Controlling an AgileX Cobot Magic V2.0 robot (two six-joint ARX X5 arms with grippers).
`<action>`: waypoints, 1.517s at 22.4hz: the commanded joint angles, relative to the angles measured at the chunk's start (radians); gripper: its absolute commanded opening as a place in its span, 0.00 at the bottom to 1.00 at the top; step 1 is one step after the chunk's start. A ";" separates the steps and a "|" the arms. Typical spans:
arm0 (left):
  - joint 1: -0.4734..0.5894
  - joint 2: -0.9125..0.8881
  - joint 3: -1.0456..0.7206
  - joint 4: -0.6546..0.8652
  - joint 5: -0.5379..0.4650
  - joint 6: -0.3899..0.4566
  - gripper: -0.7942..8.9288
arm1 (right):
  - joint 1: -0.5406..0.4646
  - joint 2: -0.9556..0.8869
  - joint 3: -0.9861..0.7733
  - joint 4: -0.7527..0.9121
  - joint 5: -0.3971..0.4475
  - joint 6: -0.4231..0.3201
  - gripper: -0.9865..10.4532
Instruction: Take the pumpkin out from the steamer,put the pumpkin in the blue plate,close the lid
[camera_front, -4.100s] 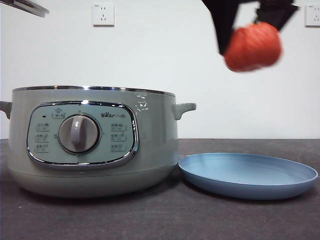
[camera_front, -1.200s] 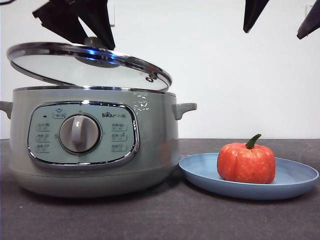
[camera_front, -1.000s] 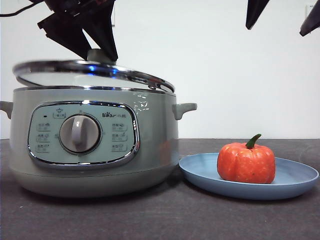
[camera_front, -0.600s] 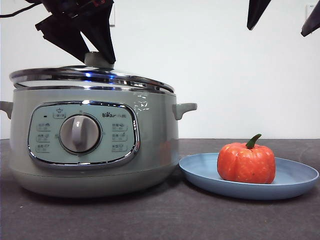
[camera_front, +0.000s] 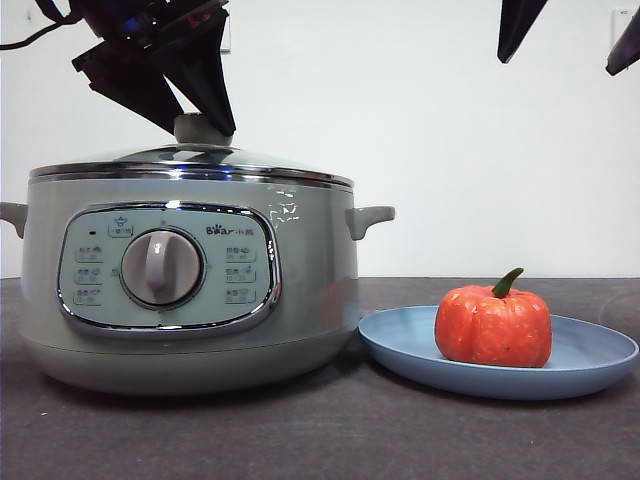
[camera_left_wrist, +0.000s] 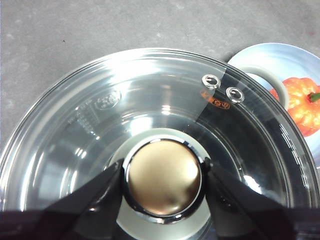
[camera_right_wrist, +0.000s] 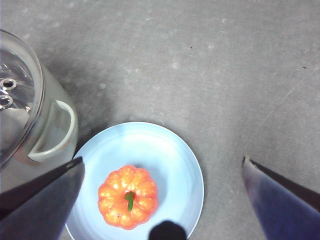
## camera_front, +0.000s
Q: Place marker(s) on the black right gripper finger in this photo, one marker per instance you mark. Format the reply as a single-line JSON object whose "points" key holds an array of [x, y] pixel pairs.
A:
{"points": [[626, 52], [517, 27]]}

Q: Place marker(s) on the blue round plate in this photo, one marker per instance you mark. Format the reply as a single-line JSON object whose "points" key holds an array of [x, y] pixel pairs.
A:
{"points": [[400, 350]]}

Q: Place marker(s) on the pale green electric steamer pot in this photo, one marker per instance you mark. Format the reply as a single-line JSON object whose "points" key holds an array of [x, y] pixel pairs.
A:
{"points": [[310, 280]]}

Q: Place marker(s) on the orange pumpkin with green stem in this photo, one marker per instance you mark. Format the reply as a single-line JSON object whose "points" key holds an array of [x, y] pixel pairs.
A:
{"points": [[492, 325]]}

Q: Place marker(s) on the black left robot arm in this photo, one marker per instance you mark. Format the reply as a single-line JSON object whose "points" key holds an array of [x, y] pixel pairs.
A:
{"points": [[100, 15]]}

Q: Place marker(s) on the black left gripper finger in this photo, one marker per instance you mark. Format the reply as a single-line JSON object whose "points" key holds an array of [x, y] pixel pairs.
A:
{"points": [[207, 70], [130, 80]]}

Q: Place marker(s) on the glass lid with green knob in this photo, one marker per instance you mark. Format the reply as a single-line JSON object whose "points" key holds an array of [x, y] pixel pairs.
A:
{"points": [[195, 129]]}

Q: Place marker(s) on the grey steamer dial knob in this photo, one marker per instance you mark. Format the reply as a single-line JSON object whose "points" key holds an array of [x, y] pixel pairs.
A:
{"points": [[162, 267]]}

